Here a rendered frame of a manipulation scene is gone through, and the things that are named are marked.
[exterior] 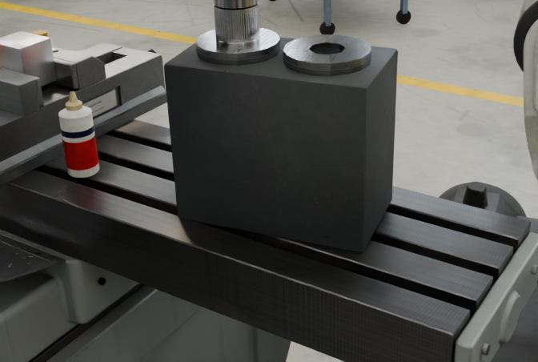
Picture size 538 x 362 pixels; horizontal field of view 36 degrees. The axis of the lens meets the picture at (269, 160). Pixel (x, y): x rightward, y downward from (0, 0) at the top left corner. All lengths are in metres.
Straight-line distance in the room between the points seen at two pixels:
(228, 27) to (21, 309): 0.43
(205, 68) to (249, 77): 0.05
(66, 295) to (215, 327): 0.39
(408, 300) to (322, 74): 0.23
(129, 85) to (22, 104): 0.19
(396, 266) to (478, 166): 2.26
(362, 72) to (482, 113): 2.74
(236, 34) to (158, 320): 0.54
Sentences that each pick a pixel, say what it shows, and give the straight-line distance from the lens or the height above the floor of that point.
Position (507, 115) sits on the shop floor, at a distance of 3.55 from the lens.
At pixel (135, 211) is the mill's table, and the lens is 0.98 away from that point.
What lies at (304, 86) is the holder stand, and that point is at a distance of 0.81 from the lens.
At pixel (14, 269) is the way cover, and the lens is 1.02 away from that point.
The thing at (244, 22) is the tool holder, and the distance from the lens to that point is 0.86.
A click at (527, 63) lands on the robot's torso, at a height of 0.99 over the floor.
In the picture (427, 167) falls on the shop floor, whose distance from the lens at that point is 3.07.
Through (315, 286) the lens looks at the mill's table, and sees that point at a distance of 0.83.
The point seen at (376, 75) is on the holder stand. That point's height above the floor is 1.10.
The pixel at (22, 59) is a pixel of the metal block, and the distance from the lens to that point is 1.12.
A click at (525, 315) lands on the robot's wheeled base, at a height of 0.57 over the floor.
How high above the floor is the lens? 1.40
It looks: 27 degrees down
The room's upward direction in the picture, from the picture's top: 2 degrees counter-clockwise
